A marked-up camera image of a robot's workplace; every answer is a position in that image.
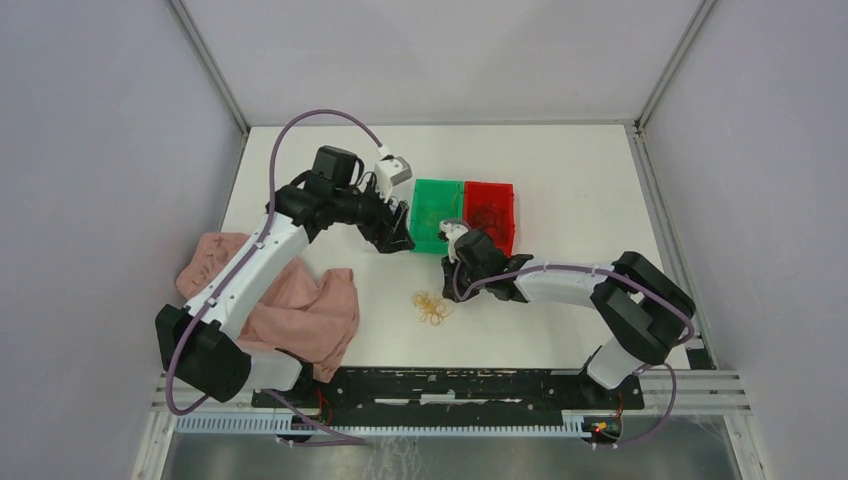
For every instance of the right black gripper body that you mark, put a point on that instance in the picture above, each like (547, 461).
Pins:
(464, 278)

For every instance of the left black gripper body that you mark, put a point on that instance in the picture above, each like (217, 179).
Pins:
(372, 223)

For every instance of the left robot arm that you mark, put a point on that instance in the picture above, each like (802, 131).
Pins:
(197, 341)

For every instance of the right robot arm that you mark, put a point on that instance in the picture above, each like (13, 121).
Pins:
(646, 313)

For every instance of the green plastic bin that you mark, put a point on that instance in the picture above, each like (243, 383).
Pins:
(433, 200)

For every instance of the red plastic bin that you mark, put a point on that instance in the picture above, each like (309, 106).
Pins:
(490, 207)

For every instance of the pink cloth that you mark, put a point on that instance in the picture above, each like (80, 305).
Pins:
(314, 320)

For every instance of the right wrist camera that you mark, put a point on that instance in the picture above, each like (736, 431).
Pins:
(450, 230)

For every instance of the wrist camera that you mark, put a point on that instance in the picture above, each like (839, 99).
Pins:
(389, 172)
(450, 230)

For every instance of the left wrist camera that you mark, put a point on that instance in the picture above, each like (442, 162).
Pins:
(389, 172)

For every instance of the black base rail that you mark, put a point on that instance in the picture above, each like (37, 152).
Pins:
(443, 397)

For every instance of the white cable duct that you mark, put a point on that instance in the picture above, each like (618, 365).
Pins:
(286, 424)

